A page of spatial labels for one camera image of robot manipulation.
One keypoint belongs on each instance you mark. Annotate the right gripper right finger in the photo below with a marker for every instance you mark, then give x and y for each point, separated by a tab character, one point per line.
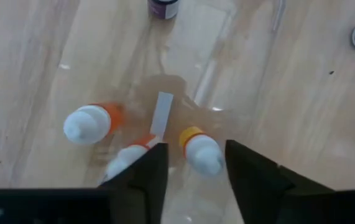
258	186

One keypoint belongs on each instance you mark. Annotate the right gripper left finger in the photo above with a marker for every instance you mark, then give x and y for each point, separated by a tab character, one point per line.
140	193

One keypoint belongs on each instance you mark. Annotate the small red food coloring bottle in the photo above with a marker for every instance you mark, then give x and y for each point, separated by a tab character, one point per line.
124	158

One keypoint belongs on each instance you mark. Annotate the small yellow food coloring bottle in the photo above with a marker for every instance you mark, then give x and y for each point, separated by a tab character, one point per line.
203	152

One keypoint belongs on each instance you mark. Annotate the small orange food coloring bottle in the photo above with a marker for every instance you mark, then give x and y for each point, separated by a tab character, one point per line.
87	124

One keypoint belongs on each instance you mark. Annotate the clear plastic bin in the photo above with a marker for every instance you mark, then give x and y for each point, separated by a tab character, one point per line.
189	62

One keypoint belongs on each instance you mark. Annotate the large purple food coloring bottle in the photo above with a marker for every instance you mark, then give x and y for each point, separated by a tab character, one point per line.
163	9

